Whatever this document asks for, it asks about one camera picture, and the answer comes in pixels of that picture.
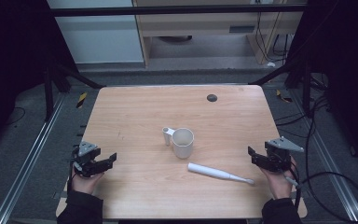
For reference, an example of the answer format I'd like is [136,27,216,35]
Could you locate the black horizontal frame bar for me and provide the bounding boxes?
[49,4,308,17]

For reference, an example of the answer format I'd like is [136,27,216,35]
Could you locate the person's left hand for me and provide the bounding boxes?
[70,168,105,196]

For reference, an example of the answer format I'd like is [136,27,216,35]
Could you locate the dark curtain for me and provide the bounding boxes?
[0,0,78,157]
[287,0,358,172]

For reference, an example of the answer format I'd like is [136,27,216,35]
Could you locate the white cup with handle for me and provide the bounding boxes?
[161,126,196,161]

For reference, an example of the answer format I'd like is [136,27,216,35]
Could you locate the aluminium floor rail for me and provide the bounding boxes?
[0,92,67,224]
[288,90,358,222]

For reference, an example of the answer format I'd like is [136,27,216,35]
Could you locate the black metal stand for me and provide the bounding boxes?
[248,57,313,118]
[43,60,106,123]

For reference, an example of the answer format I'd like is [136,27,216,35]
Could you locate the bundle of black floor cables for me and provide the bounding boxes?
[273,74,332,139]

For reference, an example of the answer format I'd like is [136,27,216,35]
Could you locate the person's right hand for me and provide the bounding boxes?
[258,156,298,201]

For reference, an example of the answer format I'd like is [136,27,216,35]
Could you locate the black hanging desk cables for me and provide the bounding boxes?
[255,11,290,63]

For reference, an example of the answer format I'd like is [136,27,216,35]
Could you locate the white cable plug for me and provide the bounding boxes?
[283,175,300,188]

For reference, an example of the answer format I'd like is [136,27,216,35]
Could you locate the white cabinet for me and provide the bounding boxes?
[46,0,145,65]

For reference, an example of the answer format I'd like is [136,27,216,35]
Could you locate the yellow black striped tape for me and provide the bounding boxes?
[275,89,293,104]
[76,91,89,109]

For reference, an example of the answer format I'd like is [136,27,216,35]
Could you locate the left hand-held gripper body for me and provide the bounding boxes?
[71,140,103,178]

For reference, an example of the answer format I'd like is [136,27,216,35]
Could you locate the black floor cable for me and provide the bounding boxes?
[5,106,26,127]

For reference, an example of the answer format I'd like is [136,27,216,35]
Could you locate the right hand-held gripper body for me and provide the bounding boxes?
[264,136,305,173]

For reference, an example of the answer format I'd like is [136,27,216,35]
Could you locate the white electric toothbrush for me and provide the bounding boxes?
[186,161,256,187]

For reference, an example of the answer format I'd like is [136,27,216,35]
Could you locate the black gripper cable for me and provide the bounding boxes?
[293,133,358,224]

